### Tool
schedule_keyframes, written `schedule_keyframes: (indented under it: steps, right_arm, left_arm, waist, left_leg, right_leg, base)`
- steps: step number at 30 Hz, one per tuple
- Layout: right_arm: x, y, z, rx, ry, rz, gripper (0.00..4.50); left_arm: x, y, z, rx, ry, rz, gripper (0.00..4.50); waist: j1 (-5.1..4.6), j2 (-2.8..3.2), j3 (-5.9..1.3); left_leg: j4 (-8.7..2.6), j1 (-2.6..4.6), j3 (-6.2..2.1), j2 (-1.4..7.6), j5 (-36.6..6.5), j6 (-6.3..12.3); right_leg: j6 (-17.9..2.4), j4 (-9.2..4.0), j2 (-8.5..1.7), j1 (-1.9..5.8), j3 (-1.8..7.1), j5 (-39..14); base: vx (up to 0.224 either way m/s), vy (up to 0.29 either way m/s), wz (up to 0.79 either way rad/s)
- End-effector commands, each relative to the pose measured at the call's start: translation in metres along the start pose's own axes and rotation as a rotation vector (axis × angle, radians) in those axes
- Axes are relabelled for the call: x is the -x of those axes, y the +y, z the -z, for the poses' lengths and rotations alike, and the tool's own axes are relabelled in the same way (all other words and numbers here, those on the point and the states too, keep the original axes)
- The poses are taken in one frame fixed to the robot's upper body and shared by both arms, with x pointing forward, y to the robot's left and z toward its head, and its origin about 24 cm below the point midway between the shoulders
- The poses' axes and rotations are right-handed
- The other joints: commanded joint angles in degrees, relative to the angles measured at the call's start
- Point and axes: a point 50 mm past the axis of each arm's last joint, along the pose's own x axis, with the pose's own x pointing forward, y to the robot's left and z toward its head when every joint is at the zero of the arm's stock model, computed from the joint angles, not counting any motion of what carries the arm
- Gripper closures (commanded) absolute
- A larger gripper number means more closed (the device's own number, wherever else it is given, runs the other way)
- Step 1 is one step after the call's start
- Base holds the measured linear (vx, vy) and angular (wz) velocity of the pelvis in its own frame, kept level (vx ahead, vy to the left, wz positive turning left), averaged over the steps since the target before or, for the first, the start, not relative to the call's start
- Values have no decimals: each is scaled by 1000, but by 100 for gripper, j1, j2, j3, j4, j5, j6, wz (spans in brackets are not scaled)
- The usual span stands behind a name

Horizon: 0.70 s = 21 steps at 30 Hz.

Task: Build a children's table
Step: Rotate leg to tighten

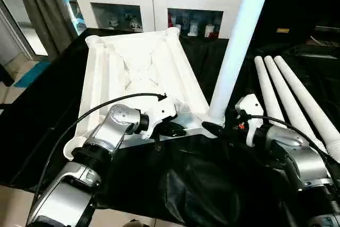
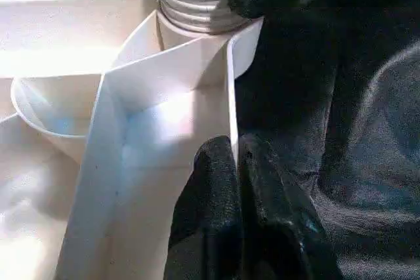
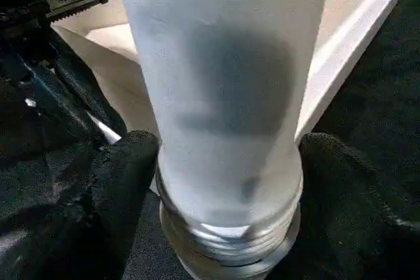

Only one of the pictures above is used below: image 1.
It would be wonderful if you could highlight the light blue packaged box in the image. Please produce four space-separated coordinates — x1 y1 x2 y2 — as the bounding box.
59 0 87 32

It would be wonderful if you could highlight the white plastic table top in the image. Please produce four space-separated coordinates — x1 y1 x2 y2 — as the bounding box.
63 27 227 162

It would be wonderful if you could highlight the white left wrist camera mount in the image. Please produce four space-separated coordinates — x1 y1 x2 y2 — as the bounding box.
144 93 178 140

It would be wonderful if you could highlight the white plastic table leg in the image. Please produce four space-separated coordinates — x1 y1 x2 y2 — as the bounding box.
253 55 288 130
273 55 340 164
208 0 276 130
264 55 329 156

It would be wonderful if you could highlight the white red mug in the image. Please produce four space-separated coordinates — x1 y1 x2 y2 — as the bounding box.
205 24 220 38

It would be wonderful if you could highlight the black work mat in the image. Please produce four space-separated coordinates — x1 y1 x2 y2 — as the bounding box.
0 26 340 227

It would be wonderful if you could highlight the black fabric bag yellow label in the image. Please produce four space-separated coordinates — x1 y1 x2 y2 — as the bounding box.
243 0 340 52

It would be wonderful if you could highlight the grey curtain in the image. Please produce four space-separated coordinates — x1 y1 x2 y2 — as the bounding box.
13 0 78 57

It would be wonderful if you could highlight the teal floor mat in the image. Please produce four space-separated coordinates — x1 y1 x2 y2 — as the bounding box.
12 61 52 89

